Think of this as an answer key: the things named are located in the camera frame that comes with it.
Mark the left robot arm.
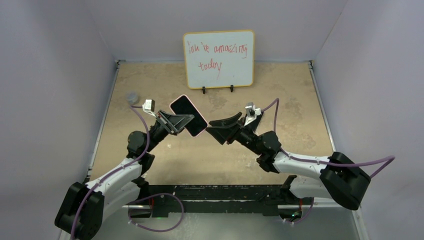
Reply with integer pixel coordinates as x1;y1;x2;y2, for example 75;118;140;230
54;110;195;240

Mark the white board with yellow frame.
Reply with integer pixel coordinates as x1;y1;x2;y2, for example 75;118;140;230
182;29;255;90

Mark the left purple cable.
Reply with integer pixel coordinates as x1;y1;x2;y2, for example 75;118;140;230
69;105;185;240

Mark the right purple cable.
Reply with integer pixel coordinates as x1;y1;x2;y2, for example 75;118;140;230
261;98;396;226

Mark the aluminium frame rail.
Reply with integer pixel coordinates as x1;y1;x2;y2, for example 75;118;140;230
58;184;370;240

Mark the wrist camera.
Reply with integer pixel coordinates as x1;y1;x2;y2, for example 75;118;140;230
142;99;155;116
244;102;263;127

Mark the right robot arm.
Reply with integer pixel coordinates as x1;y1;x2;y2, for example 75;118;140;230
206;113;371;211

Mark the black whiteboard stand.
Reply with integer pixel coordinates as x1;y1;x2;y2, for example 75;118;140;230
201;85;235;95

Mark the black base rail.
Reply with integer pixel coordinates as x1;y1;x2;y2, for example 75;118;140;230
122;184;316;220

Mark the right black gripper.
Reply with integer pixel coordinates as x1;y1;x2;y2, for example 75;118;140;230
205;112;263;156

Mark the black phone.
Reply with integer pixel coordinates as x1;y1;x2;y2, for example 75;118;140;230
244;107;263;132

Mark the purple cable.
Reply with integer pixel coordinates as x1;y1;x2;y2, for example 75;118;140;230
69;105;185;240
261;98;396;226

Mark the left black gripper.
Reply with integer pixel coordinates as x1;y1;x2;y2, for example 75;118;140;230
144;110;194;153

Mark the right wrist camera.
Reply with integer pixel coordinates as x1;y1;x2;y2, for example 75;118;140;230
244;102;263;127

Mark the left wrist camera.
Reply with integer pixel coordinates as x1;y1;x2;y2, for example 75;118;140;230
142;99;155;116

